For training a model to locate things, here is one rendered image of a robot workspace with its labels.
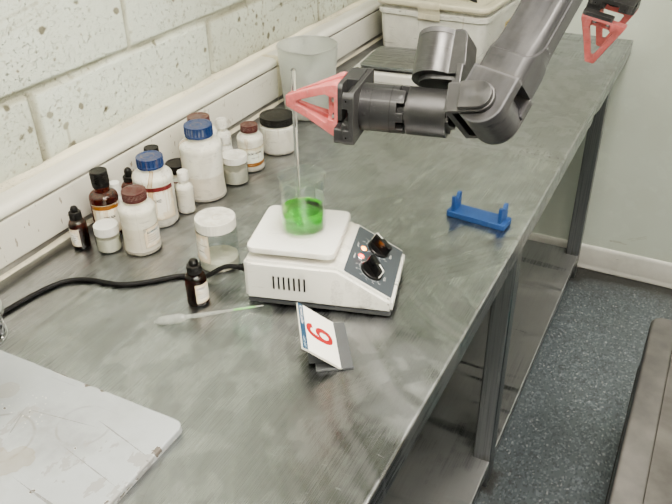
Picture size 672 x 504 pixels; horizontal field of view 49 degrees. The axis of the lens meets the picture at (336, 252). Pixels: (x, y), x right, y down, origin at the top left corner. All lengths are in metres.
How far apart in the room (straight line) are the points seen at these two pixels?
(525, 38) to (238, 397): 0.52
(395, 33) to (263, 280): 1.14
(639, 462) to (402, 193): 0.61
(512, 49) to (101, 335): 0.61
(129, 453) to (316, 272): 0.32
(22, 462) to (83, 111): 0.62
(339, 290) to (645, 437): 0.70
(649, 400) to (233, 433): 0.92
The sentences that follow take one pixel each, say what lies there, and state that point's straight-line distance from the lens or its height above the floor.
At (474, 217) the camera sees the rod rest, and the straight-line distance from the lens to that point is 1.19.
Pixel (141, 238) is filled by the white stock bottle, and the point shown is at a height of 0.78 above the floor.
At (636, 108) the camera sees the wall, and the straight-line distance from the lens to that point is 2.31.
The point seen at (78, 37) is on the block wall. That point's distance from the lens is 1.25.
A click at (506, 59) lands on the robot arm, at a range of 0.86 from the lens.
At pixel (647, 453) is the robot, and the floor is 0.36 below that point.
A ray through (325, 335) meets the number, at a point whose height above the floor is 0.77.
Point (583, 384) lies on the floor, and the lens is 2.08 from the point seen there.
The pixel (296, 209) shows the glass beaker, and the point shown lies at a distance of 0.95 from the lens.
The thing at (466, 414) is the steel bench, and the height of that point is 0.08.
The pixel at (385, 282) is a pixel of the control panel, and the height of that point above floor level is 0.79.
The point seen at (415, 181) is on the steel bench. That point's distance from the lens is 1.32.
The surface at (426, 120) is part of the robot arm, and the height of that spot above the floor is 1.01.
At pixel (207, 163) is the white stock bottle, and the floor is 0.82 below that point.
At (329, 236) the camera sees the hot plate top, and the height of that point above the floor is 0.84.
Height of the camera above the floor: 1.34
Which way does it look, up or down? 32 degrees down
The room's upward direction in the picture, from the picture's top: 1 degrees counter-clockwise
